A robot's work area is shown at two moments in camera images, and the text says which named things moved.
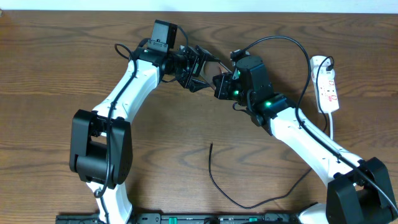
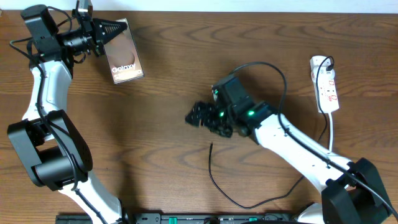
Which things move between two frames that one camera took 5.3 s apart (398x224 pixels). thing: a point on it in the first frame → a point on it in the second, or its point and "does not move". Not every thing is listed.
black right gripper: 221,91 → 208,109
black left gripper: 199,60 → 93,30
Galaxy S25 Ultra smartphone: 211,69 → 123,56
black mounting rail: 186,218 does not move
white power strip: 326,83 does not move
